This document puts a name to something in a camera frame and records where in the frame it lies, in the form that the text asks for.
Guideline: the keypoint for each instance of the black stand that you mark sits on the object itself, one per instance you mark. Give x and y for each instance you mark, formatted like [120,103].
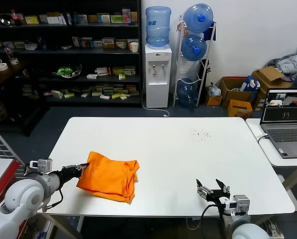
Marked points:
[205,72]

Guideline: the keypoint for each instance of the brown wooden table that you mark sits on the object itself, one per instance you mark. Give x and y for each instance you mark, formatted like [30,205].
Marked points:
[4,77]

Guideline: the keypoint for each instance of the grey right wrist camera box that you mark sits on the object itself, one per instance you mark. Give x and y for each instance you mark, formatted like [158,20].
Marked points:
[241,204]

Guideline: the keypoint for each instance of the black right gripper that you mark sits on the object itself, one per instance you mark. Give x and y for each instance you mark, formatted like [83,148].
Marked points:
[217,198]

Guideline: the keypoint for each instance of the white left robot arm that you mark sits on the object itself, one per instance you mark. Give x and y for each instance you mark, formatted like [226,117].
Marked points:
[21,199]

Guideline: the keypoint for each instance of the cola bottle red cap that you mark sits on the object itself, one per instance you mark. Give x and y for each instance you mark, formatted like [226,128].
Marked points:
[14,18]

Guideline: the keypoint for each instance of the pink and teal tall box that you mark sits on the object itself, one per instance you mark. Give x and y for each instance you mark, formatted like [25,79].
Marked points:
[126,16]

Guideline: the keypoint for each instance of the black shelving unit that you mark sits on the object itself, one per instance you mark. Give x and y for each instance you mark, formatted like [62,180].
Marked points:
[63,52]

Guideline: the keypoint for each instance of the blue and white bag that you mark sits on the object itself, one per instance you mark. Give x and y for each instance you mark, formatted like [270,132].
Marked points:
[249,84]

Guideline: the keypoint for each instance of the white and red medicine box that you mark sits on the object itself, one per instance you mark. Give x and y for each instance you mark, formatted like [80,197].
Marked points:
[103,71]

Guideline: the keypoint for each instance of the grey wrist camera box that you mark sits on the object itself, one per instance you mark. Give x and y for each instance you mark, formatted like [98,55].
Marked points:
[241,204]
[44,165]

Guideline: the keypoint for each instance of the flat white box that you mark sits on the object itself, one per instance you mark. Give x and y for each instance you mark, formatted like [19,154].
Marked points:
[92,76]

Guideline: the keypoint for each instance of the plain white box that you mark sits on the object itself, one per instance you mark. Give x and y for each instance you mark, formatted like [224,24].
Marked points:
[53,20]

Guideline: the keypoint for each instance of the white plastic bag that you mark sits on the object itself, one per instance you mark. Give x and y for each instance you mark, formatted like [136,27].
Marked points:
[214,90]

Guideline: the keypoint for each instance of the orange t-shirt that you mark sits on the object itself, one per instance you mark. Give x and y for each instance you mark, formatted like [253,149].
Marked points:
[106,176]

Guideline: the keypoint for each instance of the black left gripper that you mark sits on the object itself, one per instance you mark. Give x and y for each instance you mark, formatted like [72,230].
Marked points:
[67,175]

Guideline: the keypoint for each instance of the small yellow cardboard box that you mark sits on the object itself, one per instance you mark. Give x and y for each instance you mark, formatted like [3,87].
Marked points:
[214,100]

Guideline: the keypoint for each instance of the white power strip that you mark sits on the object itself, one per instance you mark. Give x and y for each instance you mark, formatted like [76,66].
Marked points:
[272,228]

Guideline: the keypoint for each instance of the dark bowl with green items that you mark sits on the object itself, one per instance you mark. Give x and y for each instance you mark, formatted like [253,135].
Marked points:
[67,71]

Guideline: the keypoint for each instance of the white water dispenser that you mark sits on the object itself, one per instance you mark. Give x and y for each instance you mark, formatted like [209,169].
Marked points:
[158,82]

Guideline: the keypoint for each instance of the white tape roll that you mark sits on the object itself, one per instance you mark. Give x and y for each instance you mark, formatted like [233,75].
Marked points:
[1,66]

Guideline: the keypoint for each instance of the yellow medicine box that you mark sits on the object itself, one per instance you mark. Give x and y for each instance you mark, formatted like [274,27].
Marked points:
[32,20]

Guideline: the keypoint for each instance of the large brown cardboard box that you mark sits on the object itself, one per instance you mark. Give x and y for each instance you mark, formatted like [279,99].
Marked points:
[235,96]

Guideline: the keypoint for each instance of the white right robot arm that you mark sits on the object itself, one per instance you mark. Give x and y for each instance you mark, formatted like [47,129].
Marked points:
[248,230]

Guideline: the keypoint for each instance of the white paper cup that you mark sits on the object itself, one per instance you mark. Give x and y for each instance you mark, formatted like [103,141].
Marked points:
[134,47]

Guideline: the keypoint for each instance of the grey laptop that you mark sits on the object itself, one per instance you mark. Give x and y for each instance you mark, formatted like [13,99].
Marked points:
[285,134]

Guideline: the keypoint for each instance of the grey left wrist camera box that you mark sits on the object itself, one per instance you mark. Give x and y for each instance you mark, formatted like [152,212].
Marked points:
[44,165]

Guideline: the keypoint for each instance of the blue water jug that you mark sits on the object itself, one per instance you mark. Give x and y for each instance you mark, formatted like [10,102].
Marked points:
[158,27]
[197,18]
[193,47]
[187,92]

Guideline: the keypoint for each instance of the small orange cardboard box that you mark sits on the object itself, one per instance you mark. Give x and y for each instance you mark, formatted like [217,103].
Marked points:
[240,110]

